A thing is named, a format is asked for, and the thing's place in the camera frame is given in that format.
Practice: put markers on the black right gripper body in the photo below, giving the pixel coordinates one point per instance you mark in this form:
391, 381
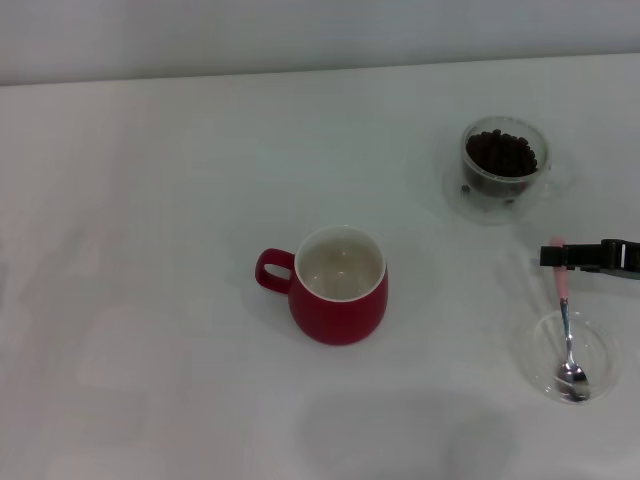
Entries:
622, 260

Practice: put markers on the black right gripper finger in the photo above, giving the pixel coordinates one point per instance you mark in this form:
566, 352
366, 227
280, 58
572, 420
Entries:
575, 255
587, 270

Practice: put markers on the small clear glass dish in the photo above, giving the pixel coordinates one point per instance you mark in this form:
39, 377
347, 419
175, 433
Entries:
602, 350

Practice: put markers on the red ceramic mug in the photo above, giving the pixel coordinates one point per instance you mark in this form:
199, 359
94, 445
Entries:
340, 315

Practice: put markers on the coffee bean pile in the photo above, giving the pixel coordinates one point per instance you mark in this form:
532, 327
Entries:
502, 155

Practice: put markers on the clear glass cup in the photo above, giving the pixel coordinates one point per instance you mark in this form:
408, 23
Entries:
472, 175

